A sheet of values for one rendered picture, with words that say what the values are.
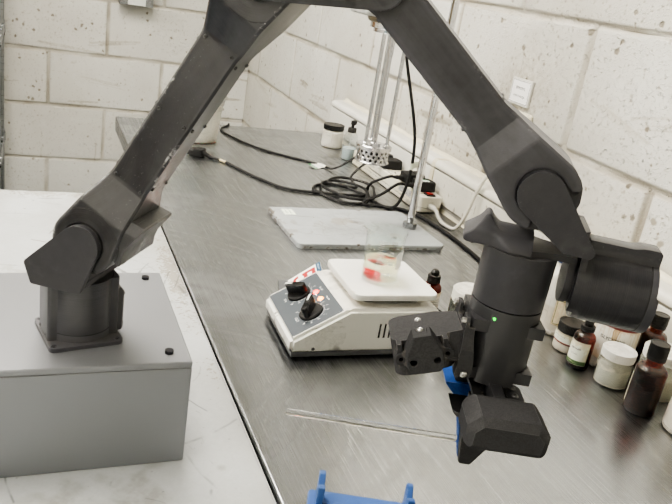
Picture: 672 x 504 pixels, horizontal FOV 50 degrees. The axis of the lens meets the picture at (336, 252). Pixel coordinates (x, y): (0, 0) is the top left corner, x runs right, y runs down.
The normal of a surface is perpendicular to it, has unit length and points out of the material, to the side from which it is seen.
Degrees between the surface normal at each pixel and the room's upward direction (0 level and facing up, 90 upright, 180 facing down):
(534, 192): 89
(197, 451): 0
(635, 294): 70
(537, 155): 89
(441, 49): 89
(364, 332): 90
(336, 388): 0
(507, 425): 45
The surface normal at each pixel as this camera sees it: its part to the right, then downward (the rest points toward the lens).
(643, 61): -0.92, -0.01
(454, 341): 0.07, -0.08
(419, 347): -0.01, 0.31
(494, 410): 0.17, -0.92
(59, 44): 0.36, 0.38
